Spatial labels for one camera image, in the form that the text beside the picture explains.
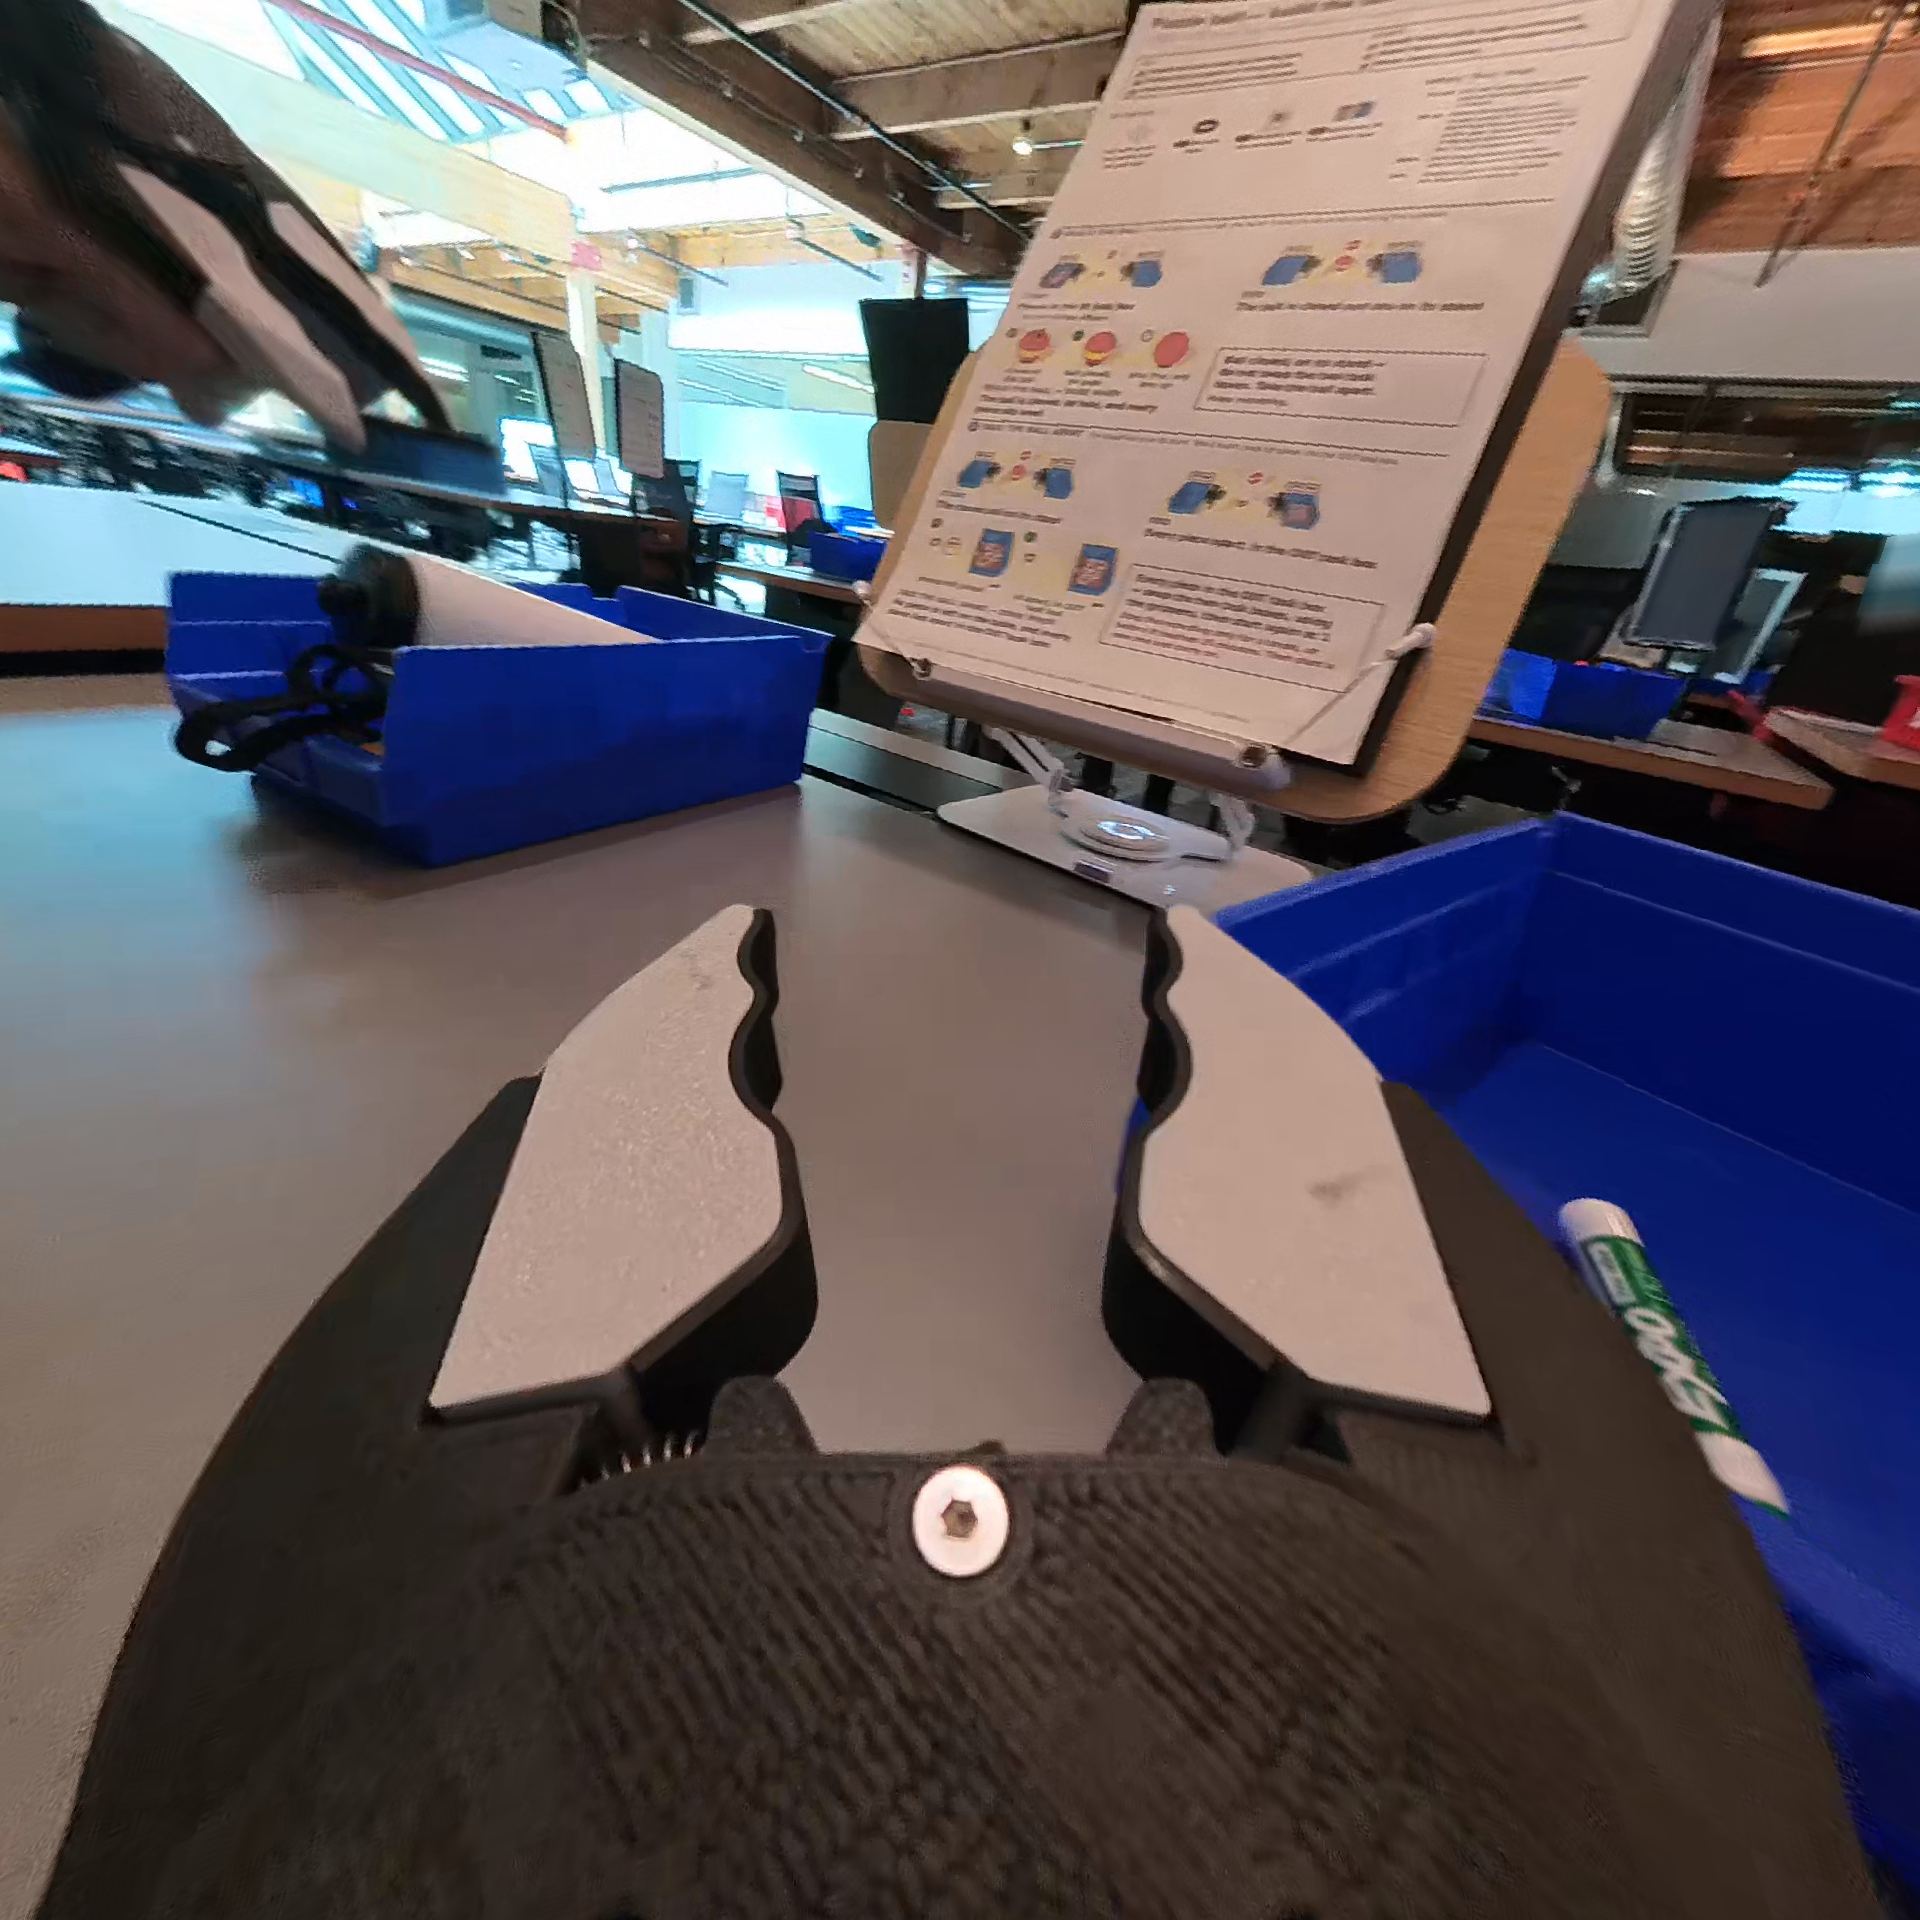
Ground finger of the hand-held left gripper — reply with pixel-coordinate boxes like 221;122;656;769
268;200;456;441
116;145;373;451

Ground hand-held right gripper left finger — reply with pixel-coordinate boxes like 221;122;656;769
427;901;824;1445

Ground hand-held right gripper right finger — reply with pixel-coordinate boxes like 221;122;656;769
1101;901;1497;1461

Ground green dry-erase marker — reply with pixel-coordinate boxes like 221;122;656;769
1554;1195;1793;1520

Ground blue plastic bin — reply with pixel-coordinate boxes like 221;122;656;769
163;566;835;872
1122;814;1920;1905

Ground dark upright screen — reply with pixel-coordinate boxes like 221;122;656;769
611;357;672;480
532;329;605;470

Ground white paper roll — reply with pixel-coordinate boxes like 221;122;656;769
321;543;665;649

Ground black panel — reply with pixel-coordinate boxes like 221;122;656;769
858;295;972;425

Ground tan board on stand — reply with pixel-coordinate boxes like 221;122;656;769
867;415;946;518

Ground dark tablet on stand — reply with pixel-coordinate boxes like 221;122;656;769
1624;497;1789;655

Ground black strap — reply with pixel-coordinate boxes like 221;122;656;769
172;642;395;777

